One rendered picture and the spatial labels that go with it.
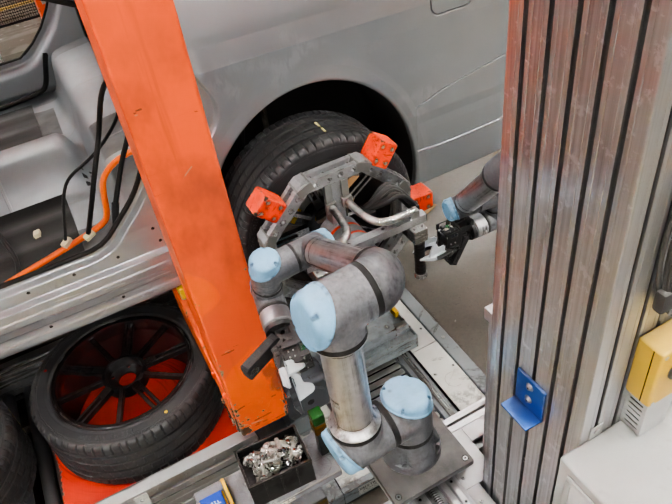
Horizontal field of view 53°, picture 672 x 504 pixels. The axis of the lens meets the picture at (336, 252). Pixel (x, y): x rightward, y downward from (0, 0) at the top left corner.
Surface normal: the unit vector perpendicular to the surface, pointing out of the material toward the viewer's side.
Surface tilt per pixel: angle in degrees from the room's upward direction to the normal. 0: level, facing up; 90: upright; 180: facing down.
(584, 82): 90
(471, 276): 0
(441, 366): 0
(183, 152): 90
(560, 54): 90
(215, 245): 90
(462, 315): 0
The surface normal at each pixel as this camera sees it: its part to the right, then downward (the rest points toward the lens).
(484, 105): 0.47, 0.55
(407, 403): 0.00, -0.79
